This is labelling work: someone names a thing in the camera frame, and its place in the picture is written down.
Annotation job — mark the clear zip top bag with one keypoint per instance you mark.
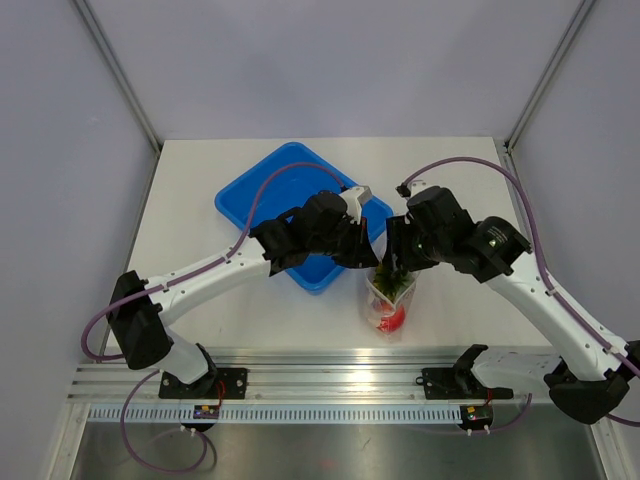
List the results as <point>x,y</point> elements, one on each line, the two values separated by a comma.
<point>374,305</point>

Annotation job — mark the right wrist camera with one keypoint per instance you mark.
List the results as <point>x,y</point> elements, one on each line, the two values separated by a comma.
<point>410,189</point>

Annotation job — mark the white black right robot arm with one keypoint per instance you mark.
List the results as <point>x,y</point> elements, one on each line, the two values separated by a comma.
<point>589,373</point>

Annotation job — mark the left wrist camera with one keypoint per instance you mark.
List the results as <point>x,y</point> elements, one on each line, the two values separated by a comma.
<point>356,198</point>

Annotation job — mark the white slotted cable duct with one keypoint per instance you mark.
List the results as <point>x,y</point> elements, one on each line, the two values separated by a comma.
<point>279,414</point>

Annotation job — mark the aluminium table edge rail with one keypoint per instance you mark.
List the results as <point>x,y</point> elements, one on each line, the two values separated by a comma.
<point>343,376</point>

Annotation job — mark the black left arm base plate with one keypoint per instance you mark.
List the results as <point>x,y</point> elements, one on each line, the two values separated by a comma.
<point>228,383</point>

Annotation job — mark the orange toy pineapple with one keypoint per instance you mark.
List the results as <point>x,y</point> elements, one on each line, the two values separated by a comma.
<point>391,283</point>

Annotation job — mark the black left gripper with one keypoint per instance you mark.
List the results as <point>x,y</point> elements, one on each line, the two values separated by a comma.
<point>360,254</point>

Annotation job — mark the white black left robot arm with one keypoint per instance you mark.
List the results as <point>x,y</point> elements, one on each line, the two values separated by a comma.
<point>144,309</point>

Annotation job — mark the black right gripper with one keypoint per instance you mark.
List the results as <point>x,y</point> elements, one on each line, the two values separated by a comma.
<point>398,230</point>

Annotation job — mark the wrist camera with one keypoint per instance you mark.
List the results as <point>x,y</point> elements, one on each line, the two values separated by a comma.
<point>410,189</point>
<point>356,198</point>

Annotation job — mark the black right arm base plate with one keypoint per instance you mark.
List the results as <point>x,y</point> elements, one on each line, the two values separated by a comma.
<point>448,383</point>

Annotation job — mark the left aluminium frame post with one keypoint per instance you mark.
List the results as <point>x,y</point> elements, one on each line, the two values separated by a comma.
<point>108,55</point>

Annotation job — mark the right aluminium frame post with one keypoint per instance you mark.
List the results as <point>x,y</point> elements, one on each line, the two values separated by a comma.
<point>552,67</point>

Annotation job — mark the aluminium frame post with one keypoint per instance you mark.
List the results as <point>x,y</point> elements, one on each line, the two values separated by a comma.
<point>108,55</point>
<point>552,67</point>

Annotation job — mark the blue plastic tray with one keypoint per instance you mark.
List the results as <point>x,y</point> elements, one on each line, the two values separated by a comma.
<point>292,189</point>

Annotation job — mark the red toy apple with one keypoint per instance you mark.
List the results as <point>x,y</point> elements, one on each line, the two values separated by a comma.
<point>392,321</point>

